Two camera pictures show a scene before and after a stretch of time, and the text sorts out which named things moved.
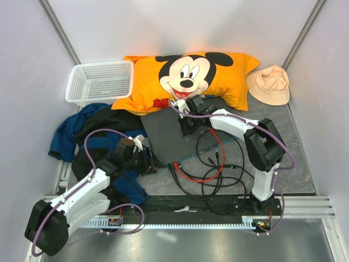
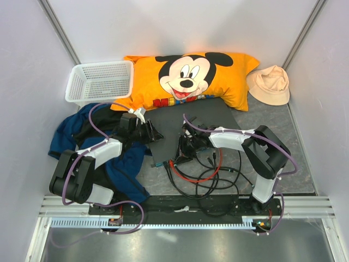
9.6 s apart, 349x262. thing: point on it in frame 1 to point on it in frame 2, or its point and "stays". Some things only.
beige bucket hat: (269, 85) stays
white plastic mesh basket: (100, 83) stays
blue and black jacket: (91, 134) stays
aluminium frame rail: (308, 206) stays
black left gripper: (156, 163) to (151, 133)
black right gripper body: (190, 124) to (188, 146)
